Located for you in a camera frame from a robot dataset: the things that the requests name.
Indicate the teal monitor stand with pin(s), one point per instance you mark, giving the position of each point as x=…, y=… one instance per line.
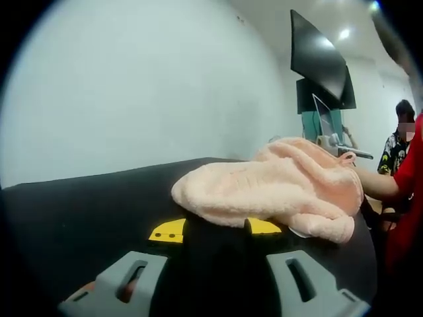
x=309, y=123

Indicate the black chair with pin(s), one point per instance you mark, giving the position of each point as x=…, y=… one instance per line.
x=380, y=214

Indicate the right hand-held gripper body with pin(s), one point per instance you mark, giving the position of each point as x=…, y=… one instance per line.
x=328, y=141

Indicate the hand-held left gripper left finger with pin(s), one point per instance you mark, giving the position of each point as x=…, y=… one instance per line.
x=132, y=267

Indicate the large black monitor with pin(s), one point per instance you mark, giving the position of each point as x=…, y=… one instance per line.
x=317, y=56

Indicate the pink fluffy towel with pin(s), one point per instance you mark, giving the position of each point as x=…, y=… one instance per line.
x=264, y=188

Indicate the black table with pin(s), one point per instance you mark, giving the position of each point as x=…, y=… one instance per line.
x=82, y=204

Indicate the person in red shirt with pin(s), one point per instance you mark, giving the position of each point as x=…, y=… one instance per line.
x=409, y=198

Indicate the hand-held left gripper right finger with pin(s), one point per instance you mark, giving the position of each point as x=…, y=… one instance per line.
x=297, y=274

